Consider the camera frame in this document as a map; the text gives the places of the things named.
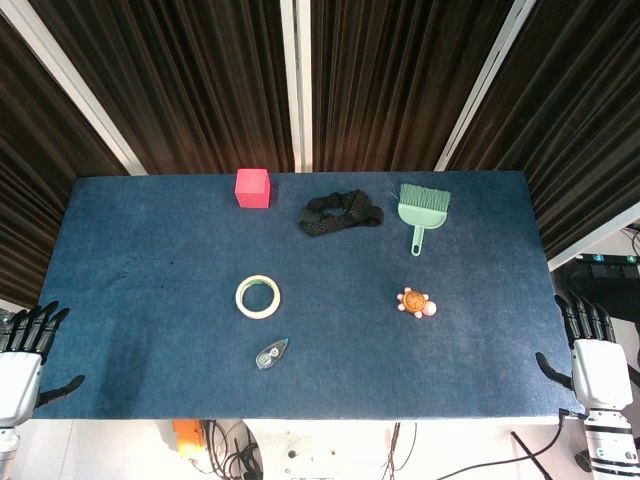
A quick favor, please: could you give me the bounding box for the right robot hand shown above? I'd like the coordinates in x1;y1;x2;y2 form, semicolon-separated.
534;292;634;415

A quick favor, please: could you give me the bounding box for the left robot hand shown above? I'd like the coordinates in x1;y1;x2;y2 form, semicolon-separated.
0;300;86;427

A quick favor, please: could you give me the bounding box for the orange turtle toy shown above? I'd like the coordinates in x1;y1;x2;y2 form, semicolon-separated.
396;287;438;319

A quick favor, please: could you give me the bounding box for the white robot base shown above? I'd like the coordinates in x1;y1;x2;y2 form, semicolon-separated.
244;418;401;480

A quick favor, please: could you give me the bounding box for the black equipment with teal lights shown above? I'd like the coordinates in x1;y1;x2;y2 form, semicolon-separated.
552;252;640;321

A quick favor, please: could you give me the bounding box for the orange device under table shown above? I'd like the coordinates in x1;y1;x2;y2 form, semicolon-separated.
172;418;207;461

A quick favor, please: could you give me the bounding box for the blue table cloth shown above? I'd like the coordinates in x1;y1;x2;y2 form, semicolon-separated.
32;171;586;421

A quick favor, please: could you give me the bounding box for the green dustpan with brush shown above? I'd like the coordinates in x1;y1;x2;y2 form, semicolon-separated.
397;183;453;257

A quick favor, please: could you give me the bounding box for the cream masking tape roll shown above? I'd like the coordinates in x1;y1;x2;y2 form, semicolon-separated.
235;273;282;319

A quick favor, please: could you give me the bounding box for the clear correction tape dispenser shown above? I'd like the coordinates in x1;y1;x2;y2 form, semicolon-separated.
254;338;291;371

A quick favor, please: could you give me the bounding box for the pink cube block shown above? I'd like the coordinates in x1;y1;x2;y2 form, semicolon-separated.
234;168;272;210

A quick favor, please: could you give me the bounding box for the black mesh headband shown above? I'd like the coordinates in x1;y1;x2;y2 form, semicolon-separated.
298;189;385;238

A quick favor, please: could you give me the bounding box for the black cable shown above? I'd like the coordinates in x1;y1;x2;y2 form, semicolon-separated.
434;408;589;480

